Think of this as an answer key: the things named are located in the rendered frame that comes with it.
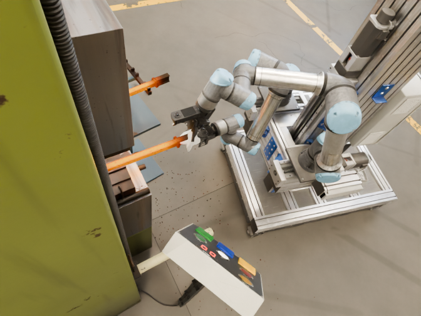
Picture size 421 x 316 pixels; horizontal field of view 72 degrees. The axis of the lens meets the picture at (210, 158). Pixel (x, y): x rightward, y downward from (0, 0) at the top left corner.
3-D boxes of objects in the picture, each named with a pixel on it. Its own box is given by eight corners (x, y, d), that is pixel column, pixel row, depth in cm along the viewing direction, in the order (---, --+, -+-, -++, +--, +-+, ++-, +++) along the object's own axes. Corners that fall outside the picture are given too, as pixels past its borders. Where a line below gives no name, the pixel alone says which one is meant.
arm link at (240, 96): (258, 83, 114) (235, 71, 110) (257, 105, 108) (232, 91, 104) (247, 95, 120) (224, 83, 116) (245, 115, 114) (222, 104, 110)
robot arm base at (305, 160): (316, 148, 170) (324, 139, 162) (327, 170, 163) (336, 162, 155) (293, 152, 166) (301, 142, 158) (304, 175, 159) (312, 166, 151)
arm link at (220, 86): (237, 84, 103) (217, 73, 100) (221, 106, 109) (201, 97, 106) (235, 73, 108) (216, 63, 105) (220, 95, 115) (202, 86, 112)
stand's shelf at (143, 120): (127, 83, 189) (126, 81, 188) (160, 125, 176) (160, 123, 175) (83, 100, 176) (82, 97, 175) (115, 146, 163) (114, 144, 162)
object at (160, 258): (208, 228, 158) (210, 225, 153) (213, 236, 156) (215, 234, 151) (131, 268, 141) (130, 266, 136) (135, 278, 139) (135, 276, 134)
